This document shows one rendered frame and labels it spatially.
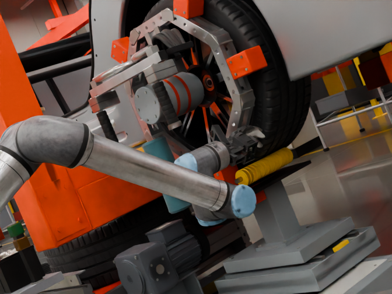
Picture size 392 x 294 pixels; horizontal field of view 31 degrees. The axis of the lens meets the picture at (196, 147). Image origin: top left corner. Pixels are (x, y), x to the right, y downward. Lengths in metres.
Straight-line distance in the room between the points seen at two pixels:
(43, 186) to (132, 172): 0.81
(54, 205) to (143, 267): 0.39
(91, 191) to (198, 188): 0.84
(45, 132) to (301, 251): 1.02
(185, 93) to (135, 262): 0.61
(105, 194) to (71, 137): 0.99
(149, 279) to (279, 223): 0.49
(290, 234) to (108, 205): 0.68
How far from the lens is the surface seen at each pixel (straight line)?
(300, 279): 2.39
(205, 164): 2.08
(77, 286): 2.80
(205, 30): 2.27
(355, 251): 2.51
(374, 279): 2.33
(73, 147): 1.73
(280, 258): 2.45
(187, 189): 1.89
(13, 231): 2.44
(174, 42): 2.23
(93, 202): 2.67
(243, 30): 2.28
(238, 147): 2.21
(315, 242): 2.44
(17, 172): 1.82
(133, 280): 2.55
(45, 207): 2.57
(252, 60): 2.19
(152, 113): 2.34
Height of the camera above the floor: 0.75
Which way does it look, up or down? 2 degrees down
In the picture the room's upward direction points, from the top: 23 degrees counter-clockwise
